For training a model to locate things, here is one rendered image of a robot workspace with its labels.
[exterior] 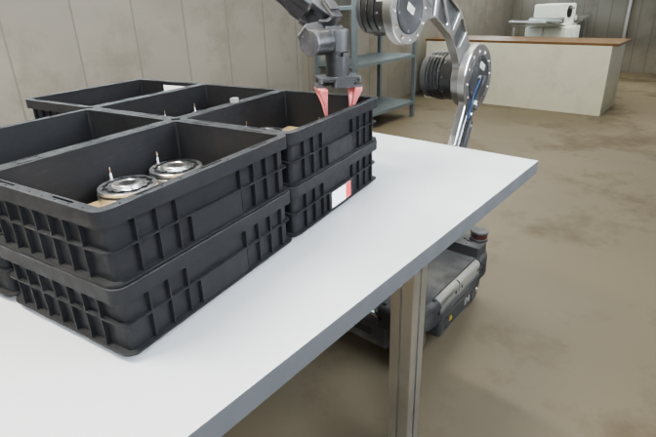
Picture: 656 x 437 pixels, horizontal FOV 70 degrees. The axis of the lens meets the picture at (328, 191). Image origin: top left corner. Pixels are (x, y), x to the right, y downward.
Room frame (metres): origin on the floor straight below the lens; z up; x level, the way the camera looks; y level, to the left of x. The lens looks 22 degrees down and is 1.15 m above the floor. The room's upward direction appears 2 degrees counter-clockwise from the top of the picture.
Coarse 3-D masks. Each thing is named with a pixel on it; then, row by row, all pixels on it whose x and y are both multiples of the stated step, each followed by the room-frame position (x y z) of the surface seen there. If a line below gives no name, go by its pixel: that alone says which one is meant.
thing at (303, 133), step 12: (264, 96) 1.25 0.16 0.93; (336, 96) 1.24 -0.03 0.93; (360, 96) 1.21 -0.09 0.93; (216, 108) 1.10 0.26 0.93; (348, 108) 1.06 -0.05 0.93; (360, 108) 1.10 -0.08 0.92; (372, 108) 1.15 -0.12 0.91; (192, 120) 0.98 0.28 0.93; (324, 120) 0.96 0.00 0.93; (336, 120) 1.00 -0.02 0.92; (276, 132) 0.86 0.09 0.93; (288, 132) 0.86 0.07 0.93; (300, 132) 0.88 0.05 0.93; (312, 132) 0.91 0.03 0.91; (288, 144) 0.86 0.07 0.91
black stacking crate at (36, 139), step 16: (16, 128) 0.99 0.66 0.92; (32, 128) 1.02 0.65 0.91; (48, 128) 1.05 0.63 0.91; (64, 128) 1.08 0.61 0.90; (80, 128) 1.11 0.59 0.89; (96, 128) 1.13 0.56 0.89; (112, 128) 1.09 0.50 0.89; (128, 128) 1.06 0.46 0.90; (0, 144) 0.96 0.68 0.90; (16, 144) 0.98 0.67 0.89; (32, 144) 1.01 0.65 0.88; (48, 144) 1.04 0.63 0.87; (64, 144) 1.07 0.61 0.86; (0, 160) 0.95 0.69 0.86; (16, 160) 0.97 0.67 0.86
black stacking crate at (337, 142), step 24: (288, 96) 1.32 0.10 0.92; (312, 96) 1.28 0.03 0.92; (216, 120) 1.09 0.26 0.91; (240, 120) 1.16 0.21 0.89; (264, 120) 1.24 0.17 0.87; (288, 120) 1.32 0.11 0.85; (312, 120) 1.28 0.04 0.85; (360, 120) 1.12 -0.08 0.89; (312, 144) 0.92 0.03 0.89; (336, 144) 1.00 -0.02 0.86; (360, 144) 1.12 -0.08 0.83; (288, 168) 0.87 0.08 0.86; (312, 168) 0.92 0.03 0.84
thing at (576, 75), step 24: (432, 48) 6.00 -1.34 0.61; (504, 48) 5.43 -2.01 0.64; (528, 48) 5.26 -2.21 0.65; (552, 48) 5.10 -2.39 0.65; (576, 48) 4.95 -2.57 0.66; (600, 48) 4.81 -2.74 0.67; (624, 48) 5.24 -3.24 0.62; (504, 72) 5.41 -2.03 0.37; (528, 72) 5.24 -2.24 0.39; (552, 72) 5.08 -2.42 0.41; (576, 72) 4.93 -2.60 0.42; (600, 72) 4.78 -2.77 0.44; (504, 96) 5.39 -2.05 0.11; (528, 96) 5.22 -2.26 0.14; (552, 96) 5.06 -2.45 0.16; (576, 96) 4.90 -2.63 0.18; (600, 96) 4.76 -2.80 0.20
